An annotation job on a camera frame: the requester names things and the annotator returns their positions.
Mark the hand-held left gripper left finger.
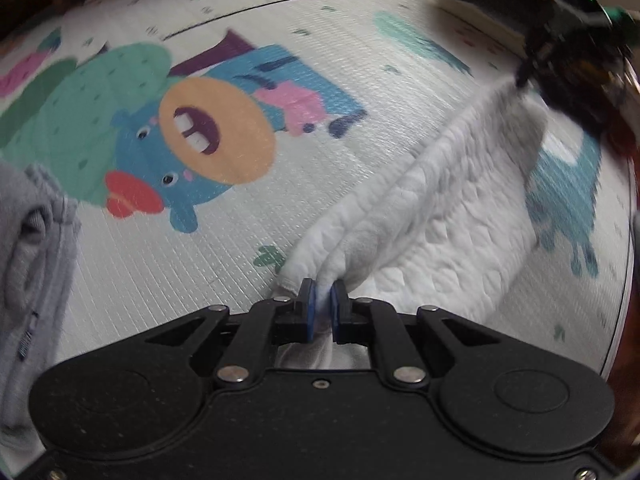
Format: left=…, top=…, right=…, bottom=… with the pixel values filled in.
left=145, top=278, right=317, bottom=385

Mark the white quilted garment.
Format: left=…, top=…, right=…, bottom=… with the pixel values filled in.
left=272, top=80, right=551, bottom=372

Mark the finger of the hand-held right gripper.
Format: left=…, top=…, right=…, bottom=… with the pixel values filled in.
left=514, top=29, right=557, bottom=92

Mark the grey folded garment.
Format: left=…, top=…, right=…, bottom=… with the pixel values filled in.
left=0, top=160, right=83, bottom=476

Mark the cartoon printed play mat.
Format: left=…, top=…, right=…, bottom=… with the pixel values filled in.
left=0, top=0, right=633, bottom=476

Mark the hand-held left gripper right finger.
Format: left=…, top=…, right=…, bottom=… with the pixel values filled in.
left=331, top=279, right=501, bottom=387

